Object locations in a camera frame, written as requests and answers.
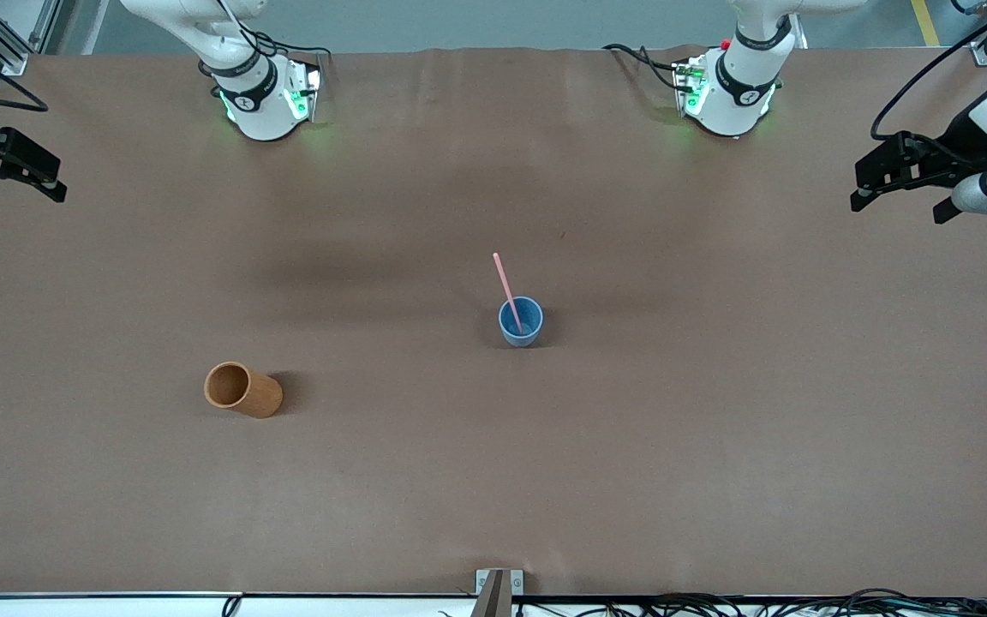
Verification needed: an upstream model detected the blue cup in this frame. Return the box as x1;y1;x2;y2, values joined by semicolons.
498;296;545;348

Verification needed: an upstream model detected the pink chopstick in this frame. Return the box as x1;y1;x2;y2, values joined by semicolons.
493;252;524;335

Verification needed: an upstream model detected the brown wooden cup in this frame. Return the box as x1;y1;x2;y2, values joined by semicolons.
204;361;284;419

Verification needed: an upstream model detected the brown table cover mat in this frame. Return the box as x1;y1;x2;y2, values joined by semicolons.
0;47;987;598

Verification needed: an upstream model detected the aluminium frame profile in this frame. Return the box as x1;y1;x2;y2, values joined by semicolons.
0;0;62;78

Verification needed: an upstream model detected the black left arm base cable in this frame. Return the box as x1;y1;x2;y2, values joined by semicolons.
602;43;685;93

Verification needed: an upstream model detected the black arm base cable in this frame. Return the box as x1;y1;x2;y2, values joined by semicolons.
602;43;685;93
218;0;332;59

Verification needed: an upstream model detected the black right arm base cable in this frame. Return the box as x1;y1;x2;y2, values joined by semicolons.
218;0;332;59

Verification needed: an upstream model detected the white table edge rail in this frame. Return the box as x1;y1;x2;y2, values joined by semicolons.
0;591;987;617

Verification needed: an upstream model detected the metal camera pole bracket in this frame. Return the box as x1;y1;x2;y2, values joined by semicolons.
476;569;525;597

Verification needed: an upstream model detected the brown camera pole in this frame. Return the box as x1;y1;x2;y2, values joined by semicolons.
470;572;512;617

